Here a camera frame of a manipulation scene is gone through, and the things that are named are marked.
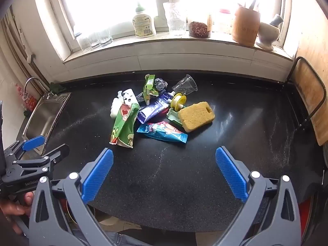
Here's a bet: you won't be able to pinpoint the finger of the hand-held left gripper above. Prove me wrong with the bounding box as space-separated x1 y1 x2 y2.
4 135 45 163
11 144 70 175

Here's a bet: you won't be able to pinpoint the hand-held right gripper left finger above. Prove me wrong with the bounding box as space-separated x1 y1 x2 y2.
29 147 121 246

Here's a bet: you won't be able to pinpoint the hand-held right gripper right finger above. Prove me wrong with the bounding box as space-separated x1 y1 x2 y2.
215 146 301 246

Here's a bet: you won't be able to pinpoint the yellow spool with green handle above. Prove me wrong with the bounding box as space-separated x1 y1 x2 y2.
166 94 189 127

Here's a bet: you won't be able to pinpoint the person's left hand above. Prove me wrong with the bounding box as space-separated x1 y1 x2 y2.
0 191 35 234

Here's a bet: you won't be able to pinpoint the stainless steel sink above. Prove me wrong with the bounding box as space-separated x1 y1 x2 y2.
23 92 72 157

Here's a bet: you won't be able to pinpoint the red soap bottle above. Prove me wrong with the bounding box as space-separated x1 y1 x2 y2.
15 83 38 112

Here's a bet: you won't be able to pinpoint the green cartoon snack packet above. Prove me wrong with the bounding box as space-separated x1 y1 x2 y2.
110 102 140 148

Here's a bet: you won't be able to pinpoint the dark green cloth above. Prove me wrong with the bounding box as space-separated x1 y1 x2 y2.
50 82 67 94

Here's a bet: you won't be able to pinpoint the chrome faucet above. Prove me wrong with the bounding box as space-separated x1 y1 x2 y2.
24 77 51 99

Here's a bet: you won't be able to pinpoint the yellow sponge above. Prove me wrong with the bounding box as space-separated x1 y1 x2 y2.
178 101 216 133

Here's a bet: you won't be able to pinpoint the blue snack wrapper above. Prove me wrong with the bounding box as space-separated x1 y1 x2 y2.
137 121 188 143

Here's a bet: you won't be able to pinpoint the red container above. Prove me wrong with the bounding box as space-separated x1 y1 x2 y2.
299 199 312 234

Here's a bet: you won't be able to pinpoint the small green carton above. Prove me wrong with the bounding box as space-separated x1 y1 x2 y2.
142 74 160 105

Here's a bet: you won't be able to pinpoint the clear plastic cup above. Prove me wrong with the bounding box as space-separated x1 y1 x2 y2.
171 74 198 94

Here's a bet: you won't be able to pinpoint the crumpled silver foil wrapper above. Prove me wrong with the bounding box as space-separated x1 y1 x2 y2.
136 78 168 102

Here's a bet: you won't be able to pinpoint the clear drinking glass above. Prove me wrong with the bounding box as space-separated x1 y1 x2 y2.
99 28 113 47
90 31 102 51
76 32 92 53

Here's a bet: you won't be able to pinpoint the wooden cutting board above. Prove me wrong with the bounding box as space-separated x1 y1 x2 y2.
295 24 328 146

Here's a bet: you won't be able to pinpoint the wooden chair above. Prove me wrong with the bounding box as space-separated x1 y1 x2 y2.
286 56 327 126

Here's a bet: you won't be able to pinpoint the white stone mortar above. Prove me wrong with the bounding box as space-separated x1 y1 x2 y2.
256 22 280 51

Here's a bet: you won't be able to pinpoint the wooden utensil holder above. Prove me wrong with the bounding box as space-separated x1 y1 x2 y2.
232 5 261 47

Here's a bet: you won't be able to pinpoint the jar of red beans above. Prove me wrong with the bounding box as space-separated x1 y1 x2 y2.
188 13 212 39

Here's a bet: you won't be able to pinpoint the clear jar with red lid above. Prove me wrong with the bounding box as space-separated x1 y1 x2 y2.
212 9 234 34

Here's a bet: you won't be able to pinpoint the white bottle with green cap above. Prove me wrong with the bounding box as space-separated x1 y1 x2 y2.
132 2 157 38

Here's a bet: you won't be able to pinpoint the white stone pestle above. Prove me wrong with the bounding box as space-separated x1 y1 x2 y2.
269 14 284 27

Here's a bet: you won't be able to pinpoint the window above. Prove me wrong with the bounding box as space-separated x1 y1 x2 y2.
33 0 293 57

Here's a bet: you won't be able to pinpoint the textured glass vase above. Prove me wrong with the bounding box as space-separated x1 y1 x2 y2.
163 2 187 36

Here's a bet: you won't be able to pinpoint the wall pipes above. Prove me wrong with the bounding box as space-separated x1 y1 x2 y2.
1 8 36 66

